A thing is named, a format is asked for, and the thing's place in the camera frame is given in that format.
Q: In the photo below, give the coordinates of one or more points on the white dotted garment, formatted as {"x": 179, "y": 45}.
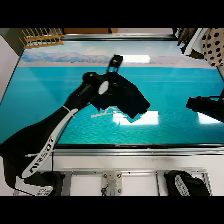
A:
{"x": 215, "y": 45}

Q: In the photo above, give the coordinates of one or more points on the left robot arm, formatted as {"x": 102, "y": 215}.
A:
{"x": 40, "y": 140}

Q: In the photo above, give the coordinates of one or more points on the heap of clothes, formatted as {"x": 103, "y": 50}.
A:
{"x": 186, "y": 38}

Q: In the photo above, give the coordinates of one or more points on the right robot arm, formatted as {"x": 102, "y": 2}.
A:
{"x": 208, "y": 106}

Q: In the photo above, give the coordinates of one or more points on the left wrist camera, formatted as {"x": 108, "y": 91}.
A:
{"x": 116, "y": 62}

